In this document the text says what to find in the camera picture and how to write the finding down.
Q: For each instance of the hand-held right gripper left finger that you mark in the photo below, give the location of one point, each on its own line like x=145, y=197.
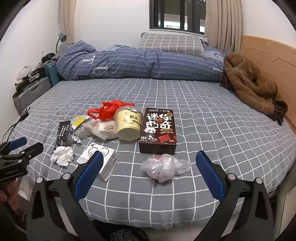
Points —
x=90, y=176

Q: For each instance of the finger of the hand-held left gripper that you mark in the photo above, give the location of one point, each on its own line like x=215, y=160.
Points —
x=34, y=147
x=17, y=142

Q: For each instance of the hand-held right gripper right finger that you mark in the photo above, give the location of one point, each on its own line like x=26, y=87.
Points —
x=209, y=176

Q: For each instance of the white earphone box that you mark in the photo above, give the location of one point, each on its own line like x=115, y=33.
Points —
x=104, y=160

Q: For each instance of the white tissue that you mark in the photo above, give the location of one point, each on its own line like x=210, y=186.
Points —
x=62, y=156

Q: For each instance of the black snack sachet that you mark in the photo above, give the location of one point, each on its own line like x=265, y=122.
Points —
x=63, y=134

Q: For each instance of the clear plastic bag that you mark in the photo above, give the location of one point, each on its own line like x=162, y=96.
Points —
x=164, y=168

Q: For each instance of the white plastic packet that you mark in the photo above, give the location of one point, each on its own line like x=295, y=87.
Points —
x=104, y=129

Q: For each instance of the yellow snack wrapper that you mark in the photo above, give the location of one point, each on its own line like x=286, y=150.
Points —
x=78, y=121

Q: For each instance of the cream paper cup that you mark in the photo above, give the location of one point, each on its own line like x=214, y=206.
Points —
x=127, y=125

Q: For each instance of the red plastic bag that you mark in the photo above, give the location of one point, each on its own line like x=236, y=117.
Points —
x=104, y=111

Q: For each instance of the dark brown cookie box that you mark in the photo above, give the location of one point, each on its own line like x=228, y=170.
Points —
x=159, y=129

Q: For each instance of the black trash bin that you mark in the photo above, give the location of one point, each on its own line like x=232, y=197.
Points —
x=129, y=235

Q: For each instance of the person's left hand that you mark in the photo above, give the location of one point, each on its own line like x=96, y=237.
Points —
x=7, y=194

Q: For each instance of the black power adapter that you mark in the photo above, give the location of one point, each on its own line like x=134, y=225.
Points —
x=24, y=114

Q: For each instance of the grey suitcase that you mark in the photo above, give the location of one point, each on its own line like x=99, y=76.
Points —
x=30, y=92

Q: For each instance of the white plastic object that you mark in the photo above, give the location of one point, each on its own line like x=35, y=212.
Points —
x=24, y=70

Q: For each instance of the grey checked bed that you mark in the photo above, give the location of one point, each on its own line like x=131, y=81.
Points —
x=185, y=104

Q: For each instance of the teal suitcase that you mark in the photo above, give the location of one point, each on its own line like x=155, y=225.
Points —
x=53, y=74

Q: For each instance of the white cabinet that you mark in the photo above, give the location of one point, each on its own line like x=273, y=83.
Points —
x=285, y=197

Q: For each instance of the brown padded jacket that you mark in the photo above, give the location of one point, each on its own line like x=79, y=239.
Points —
x=249, y=81

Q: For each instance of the teal desk lamp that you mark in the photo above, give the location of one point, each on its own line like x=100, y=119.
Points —
x=61, y=37

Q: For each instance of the blue striped quilt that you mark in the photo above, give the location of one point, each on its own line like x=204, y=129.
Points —
x=138, y=62

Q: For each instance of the blue printed pillow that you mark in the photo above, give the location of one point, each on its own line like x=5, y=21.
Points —
x=215, y=52

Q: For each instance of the beige pleated curtain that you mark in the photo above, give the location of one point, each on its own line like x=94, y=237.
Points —
x=227, y=23
x=67, y=20

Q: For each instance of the wooden headboard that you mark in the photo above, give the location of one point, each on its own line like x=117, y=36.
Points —
x=266, y=51

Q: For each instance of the grey checked pillow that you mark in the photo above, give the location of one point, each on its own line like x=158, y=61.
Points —
x=171, y=42

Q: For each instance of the dark framed window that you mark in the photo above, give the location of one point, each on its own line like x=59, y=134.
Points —
x=177, y=15

